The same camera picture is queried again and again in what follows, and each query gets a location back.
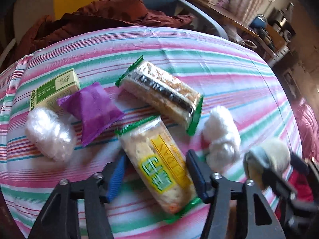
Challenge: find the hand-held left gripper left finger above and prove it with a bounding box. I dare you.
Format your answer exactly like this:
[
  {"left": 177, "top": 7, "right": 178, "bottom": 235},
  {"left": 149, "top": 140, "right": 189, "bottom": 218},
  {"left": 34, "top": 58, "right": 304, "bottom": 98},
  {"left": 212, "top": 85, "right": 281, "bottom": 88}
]
[{"left": 27, "top": 154, "right": 128, "bottom": 239}]

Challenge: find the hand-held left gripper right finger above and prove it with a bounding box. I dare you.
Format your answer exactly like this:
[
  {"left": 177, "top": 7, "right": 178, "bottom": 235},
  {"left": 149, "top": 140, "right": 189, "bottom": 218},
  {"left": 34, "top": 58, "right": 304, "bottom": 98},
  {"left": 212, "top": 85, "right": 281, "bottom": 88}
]
[{"left": 186, "top": 150, "right": 285, "bottom": 239}]

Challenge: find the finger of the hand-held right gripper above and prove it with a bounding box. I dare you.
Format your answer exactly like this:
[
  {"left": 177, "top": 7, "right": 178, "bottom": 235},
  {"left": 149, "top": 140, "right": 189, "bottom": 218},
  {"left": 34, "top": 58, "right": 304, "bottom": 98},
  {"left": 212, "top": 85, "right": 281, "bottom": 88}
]
[
  {"left": 261, "top": 166, "right": 298, "bottom": 203},
  {"left": 291, "top": 154, "right": 319, "bottom": 183}
]

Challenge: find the cream fuzzy ball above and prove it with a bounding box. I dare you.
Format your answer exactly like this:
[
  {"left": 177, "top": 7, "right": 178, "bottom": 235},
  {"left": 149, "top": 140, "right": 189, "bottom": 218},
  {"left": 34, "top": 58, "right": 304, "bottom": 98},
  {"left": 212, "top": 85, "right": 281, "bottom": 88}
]
[{"left": 243, "top": 139, "right": 291, "bottom": 188}]

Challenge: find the yellow label snack bar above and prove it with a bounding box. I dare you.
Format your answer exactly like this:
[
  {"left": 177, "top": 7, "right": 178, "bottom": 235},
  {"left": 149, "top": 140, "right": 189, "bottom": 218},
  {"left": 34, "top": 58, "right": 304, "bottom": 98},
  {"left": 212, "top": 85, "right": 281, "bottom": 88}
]
[{"left": 114, "top": 116, "right": 203, "bottom": 225}]

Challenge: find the purple snack packet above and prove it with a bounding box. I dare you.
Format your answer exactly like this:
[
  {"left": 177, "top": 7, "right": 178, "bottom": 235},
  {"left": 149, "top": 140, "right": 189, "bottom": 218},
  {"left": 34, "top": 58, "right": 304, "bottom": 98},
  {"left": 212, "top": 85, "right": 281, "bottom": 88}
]
[{"left": 57, "top": 82, "right": 125, "bottom": 148}]

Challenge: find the brown-labelled cracker packet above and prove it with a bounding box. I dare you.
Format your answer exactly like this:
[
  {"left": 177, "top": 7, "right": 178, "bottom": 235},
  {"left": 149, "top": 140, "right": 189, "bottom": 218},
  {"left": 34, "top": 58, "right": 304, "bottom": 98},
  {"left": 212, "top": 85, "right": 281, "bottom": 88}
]
[{"left": 115, "top": 55, "right": 205, "bottom": 136}]

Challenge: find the small green box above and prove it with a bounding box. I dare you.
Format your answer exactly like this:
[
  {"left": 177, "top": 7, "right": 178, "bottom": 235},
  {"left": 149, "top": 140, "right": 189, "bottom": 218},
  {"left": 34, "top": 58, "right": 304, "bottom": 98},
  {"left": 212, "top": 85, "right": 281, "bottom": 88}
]
[{"left": 30, "top": 68, "right": 82, "bottom": 111}]

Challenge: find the red cloth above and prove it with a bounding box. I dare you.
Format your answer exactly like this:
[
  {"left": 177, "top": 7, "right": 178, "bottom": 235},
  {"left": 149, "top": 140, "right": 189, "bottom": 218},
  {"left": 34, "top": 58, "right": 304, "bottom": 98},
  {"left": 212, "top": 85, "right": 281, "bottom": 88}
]
[{"left": 288, "top": 169, "right": 315, "bottom": 203}]

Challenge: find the pink bedding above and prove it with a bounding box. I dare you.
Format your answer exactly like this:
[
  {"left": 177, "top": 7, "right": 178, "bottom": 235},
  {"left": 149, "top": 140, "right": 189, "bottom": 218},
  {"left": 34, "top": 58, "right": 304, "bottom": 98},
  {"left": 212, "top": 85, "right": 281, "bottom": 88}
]
[{"left": 293, "top": 99, "right": 319, "bottom": 160}]

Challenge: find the fluffy white ball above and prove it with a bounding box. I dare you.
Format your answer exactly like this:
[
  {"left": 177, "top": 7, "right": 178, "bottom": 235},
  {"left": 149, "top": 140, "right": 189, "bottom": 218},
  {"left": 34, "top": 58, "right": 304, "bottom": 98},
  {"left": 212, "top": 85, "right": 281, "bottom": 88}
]
[{"left": 201, "top": 106, "right": 242, "bottom": 174}]

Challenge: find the clear wrapped white ball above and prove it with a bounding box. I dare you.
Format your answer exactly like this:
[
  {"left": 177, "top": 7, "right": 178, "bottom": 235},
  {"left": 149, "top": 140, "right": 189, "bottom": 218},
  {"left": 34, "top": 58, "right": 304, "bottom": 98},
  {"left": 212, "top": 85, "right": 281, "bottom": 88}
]
[{"left": 25, "top": 107, "right": 76, "bottom": 163}]

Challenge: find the pink green striped tablecloth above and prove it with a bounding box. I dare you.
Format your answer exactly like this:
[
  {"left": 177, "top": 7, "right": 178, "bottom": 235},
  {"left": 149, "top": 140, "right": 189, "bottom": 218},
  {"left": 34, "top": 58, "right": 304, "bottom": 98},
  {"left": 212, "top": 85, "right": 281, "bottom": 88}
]
[{"left": 0, "top": 25, "right": 304, "bottom": 239}]

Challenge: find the large brown cardboard box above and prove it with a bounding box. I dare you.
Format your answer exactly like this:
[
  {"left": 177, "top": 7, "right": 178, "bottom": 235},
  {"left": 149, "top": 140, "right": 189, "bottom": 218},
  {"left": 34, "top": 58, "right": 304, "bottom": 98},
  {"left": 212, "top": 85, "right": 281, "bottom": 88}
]
[{"left": 264, "top": 25, "right": 290, "bottom": 53}]

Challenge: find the white metal stand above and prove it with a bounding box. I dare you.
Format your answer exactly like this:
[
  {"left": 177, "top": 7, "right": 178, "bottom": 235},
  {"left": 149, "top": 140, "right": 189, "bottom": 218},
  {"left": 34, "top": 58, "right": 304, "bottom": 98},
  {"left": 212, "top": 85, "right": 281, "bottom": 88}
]
[{"left": 237, "top": 38, "right": 258, "bottom": 51}]

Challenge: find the blue round object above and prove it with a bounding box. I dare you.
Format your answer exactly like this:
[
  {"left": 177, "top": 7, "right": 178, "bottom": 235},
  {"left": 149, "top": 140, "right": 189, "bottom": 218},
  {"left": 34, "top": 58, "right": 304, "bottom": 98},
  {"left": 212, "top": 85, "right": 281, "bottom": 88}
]
[{"left": 249, "top": 15, "right": 269, "bottom": 29}]

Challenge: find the dark red jacket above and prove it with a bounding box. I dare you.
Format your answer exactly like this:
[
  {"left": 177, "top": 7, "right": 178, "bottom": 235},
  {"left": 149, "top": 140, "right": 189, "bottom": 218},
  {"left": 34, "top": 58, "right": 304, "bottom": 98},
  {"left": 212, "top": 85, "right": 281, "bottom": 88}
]
[{"left": 0, "top": 0, "right": 195, "bottom": 66}]

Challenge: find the wooden side desk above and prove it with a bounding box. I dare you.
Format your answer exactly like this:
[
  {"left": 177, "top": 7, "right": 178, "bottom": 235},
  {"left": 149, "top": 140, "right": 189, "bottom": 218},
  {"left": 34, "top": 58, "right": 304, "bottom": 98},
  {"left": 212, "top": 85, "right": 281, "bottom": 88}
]
[{"left": 182, "top": 0, "right": 292, "bottom": 63}]

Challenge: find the beige patterned curtain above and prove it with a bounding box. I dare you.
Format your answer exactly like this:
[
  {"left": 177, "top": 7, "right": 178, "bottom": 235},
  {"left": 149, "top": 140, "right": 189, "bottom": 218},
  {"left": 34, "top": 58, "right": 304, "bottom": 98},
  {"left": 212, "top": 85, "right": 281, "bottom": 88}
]
[{"left": 229, "top": 0, "right": 285, "bottom": 26}]

